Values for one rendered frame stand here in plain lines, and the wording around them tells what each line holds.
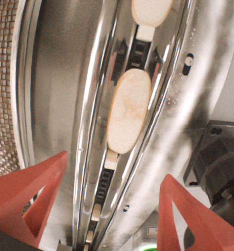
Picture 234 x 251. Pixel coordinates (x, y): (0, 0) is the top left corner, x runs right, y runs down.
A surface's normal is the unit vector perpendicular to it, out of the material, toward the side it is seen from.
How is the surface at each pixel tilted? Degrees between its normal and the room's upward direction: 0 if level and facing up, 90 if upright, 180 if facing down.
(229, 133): 0
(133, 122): 15
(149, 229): 90
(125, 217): 0
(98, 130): 0
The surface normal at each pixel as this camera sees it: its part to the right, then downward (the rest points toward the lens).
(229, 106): -0.09, 0.47
